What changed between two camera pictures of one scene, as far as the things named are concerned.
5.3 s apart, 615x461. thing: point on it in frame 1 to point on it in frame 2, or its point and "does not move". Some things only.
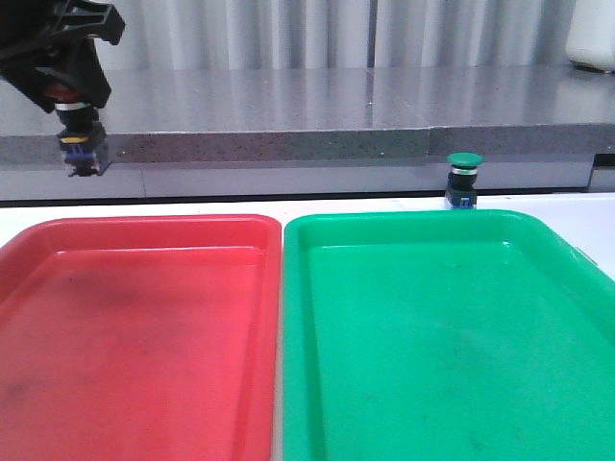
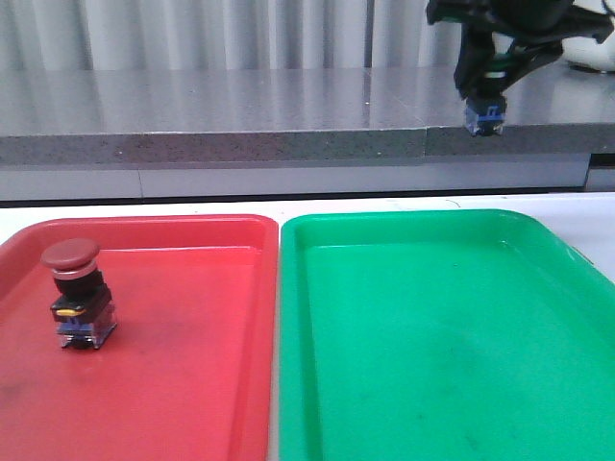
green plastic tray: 444,335 does not move
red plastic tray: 140,338 does not move
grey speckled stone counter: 186,133 does not move
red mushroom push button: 82,137 to 83,305
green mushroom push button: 461,192 to 485,104
